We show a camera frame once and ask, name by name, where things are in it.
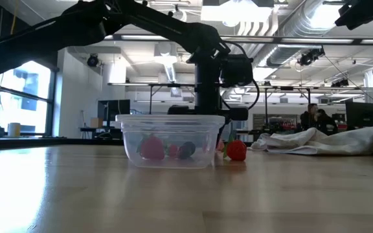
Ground person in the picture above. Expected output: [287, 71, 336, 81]
[315, 109, 339, 135]
[299, 103, 320, 132]

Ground large window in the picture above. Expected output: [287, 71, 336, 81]
[0, 60, 58, 139]

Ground white checked dish towel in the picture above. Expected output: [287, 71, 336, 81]
[250, 125, 373, 156]

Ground black hanging camera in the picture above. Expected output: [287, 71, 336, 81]
[298, 47, 326, 67]
[87, 54, 100, 68]

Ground black background desk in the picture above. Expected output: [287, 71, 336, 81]
[79, 127, 124, 140]

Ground bright ceiling light panel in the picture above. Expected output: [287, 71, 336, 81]
[201, 5, 273, 23]

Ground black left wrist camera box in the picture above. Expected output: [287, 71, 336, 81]
[220, 54, 254, 88]

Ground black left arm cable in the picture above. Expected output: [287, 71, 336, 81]
[221, 41, 260, 111]

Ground black computer monitor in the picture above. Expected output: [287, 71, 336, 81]
[97, 99, 131, 122]
[345, 102, 373, 130]

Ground black overhead rig beam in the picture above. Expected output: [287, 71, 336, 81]
[104, 34, 373, 46]

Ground clear plastic tupperware container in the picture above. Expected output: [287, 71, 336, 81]
[115, 113, 226, 170]

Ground silver ribbed air duct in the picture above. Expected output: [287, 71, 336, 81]
[266, 0, 325, 67]

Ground red strawberry green leaves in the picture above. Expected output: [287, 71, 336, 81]
[137, 134, 166, 161]
[222, 134, 248, 162]

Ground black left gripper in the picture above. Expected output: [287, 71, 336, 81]
[166, 64, 249, 146]

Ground small red strawberry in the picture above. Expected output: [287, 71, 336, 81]
[167, 144, 179, 159]

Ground white bucket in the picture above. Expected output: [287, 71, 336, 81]
[7, 122, 21, 137]

